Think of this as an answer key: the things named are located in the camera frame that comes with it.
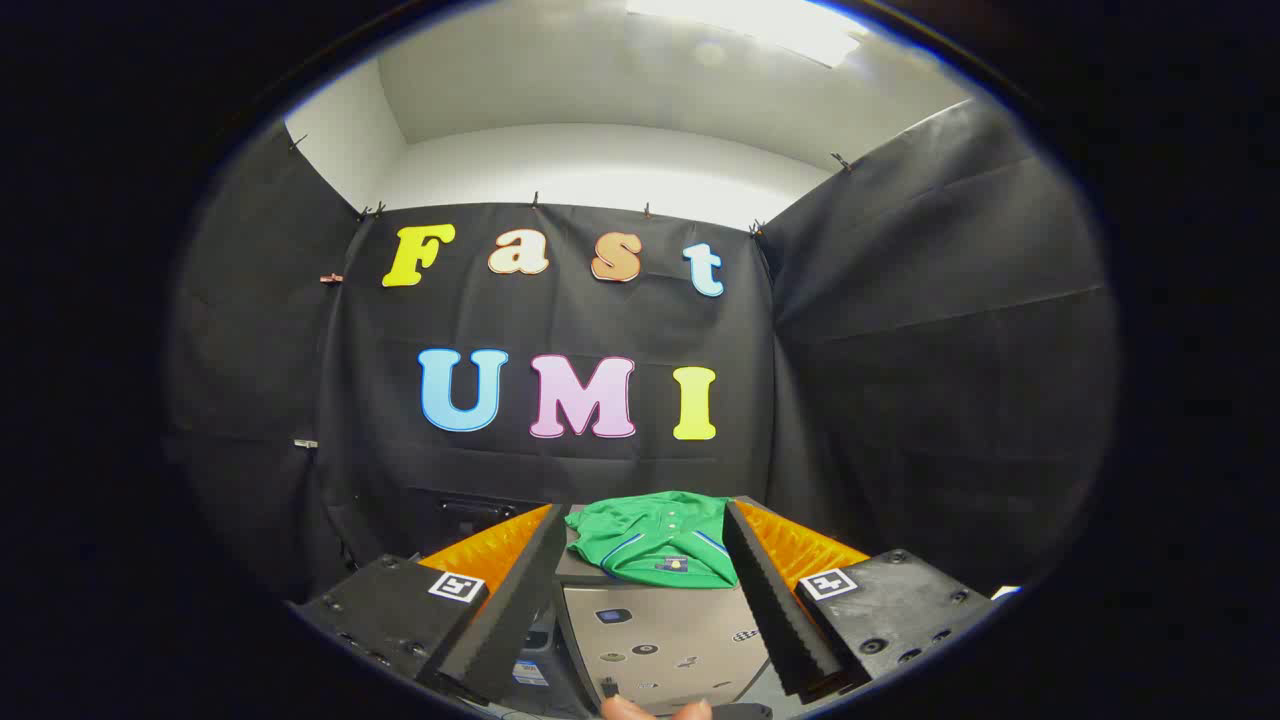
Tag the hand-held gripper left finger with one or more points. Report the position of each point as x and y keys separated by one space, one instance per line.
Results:
x=520 y=600

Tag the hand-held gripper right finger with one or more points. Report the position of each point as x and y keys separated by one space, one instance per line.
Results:
x=765 y=600

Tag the green polo shirt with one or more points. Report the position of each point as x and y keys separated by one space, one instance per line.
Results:
x=650 y=540

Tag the black backdrop cloth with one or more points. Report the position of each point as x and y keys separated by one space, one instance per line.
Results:
x=900 y=350

